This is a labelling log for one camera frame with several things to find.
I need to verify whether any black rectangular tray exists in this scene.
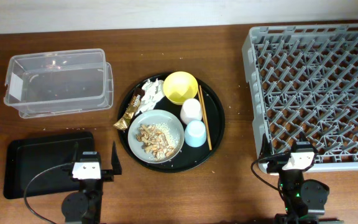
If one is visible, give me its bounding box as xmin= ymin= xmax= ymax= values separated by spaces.
xmin=3 ymin=132 xmax=94 ymax=199

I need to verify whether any grey dishwasher rack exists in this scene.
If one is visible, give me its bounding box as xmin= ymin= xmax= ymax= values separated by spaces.
xmin=242 ymin=24 xmax=358 ymax=172

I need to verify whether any clear plastic bin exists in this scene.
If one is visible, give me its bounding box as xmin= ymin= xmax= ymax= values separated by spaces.
xmin=4 ymin=49 xmax=114 ymax=119

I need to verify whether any yellow bowl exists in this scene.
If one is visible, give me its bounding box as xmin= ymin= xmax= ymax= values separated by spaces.
xmin=163 ymin=72 xmax=198 ymax=105

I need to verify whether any white cup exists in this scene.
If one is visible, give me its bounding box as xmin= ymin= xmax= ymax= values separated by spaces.
xmin=180 ymin=98 xmax=202 ymax=124

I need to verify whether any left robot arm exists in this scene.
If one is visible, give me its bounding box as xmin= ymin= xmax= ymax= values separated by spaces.
xmin=62 ymin=145 xmax=122 ymax=224

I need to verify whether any white tissue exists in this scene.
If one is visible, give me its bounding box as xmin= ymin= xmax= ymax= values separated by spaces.
xmin=135 ymin=78 xmax=165 ymax=115

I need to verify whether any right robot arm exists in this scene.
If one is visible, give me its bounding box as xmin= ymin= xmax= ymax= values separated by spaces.
xmin=257 ymin=132 xmax=329 ymax=223

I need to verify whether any food scraps and rice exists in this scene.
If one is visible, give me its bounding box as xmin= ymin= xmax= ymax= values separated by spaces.
xmin=135 ymin=123 xmax=178 ymax=162

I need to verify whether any grey plate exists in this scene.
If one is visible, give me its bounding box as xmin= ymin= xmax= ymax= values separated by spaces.
xmin=127 ymin=110 xmax=184 ymax=164

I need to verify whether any gold coffee sachet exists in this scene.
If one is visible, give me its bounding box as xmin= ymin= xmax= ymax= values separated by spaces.
xmin=114 ymin=88 xmax=145 ymax=131

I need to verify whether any round black serving tray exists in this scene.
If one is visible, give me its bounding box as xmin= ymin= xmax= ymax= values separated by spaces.
xmin=117 ymin=72 xmax=225 ymax=173

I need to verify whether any light blue cup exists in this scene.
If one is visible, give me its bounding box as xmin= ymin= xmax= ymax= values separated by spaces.
xmin=185 ymin=120 xmax=206 ymax=147

